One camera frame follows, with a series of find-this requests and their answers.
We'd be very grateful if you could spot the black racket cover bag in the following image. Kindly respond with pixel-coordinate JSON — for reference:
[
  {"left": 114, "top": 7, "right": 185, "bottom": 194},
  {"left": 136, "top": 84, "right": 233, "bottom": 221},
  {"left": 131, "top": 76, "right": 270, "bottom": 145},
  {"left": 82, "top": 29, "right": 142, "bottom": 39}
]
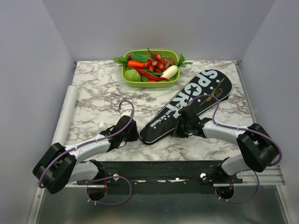
[{"left": 139, "top": 70, "right": 232, "bottom": 145}]

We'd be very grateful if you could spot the white shuttlecock tube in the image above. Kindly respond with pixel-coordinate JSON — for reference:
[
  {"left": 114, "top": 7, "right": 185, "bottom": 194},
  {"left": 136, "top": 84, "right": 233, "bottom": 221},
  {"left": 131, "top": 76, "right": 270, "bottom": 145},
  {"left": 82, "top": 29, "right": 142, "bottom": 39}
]
[{"left": 52, "top": 85, "right": 79, "bottom": 145}]

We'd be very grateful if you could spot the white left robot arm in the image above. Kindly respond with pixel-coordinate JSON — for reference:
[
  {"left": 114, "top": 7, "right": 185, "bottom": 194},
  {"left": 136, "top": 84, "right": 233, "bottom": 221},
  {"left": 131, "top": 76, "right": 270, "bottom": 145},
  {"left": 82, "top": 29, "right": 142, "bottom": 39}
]
[{"left": 33, "top": 115, "right": 138, "bottom": 194}]

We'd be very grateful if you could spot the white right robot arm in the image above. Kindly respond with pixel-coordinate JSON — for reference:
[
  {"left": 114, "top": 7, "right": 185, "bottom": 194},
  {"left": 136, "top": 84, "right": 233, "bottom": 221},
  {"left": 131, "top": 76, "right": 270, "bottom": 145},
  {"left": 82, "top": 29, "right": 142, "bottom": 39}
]
[{"left": 172, "top": 106, "right": 278, "bottom": 183}]

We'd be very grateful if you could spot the green plastic basket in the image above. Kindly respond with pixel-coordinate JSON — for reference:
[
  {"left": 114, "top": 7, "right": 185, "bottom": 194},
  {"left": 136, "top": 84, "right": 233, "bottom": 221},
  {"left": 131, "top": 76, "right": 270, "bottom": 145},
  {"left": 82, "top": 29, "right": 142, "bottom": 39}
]
[{"left": 114, "top": 49, "right": 185, "bottom": 88}]

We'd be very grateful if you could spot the white toy radish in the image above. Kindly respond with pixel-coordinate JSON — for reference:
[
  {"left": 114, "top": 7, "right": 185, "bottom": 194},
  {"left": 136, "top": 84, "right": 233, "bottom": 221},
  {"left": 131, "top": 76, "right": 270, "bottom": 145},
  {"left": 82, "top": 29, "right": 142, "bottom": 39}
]
[{"left": 160, "top": 65, "right": 178, "bottom": 79}]

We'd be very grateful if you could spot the red toy chili pepper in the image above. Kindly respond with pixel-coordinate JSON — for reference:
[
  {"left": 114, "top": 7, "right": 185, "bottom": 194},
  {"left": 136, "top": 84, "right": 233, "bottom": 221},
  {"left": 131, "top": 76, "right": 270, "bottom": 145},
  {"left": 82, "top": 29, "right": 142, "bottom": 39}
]
[{"left": 135, "top": 68, "right": 169, "bottom": 81}]

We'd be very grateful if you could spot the green toy cabbage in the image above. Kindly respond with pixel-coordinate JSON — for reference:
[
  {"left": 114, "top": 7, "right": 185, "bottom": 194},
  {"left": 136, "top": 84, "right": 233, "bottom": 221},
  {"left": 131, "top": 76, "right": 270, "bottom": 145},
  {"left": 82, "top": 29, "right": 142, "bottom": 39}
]
[{"left": 124, "top": 70, "right": 141, "bottom": 82}]

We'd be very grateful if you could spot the brown toy mushroom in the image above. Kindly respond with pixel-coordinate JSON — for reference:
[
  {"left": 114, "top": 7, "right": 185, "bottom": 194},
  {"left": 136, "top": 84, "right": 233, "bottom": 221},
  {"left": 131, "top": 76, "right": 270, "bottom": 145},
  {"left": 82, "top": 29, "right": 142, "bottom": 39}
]
[{"left": 166, "top": 57, "right": 176, "bottom": 65}]

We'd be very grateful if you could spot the red toy cherry bunch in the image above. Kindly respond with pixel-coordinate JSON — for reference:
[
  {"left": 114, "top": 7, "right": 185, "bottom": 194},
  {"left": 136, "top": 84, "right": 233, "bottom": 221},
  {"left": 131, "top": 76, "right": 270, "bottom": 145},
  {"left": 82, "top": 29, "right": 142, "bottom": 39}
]
[{"left": 145, "top": 49, "right": 167, "bottom": 73}]

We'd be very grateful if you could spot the orange toy carrot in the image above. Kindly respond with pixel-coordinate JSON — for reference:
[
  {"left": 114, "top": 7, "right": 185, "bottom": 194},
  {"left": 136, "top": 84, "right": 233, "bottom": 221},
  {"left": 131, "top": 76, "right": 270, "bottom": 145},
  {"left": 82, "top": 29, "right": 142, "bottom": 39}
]
[{"left": 128, "top": 60, "right": 147, "bottom": 69}]

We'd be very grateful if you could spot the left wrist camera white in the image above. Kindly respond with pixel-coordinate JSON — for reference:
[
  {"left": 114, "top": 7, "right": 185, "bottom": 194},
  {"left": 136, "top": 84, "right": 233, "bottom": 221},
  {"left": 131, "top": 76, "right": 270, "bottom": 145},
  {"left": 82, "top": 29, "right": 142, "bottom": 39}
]
[{"left": 120, "top": 109, "right": 132, "bottom": 117}]

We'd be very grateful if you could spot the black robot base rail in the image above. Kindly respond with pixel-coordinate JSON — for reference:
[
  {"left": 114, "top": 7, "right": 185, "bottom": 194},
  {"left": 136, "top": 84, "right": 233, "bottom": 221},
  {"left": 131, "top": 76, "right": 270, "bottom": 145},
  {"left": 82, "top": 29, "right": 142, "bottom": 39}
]
[{"left": 77, "top": 161, "right": 243, "bottom": 195}]

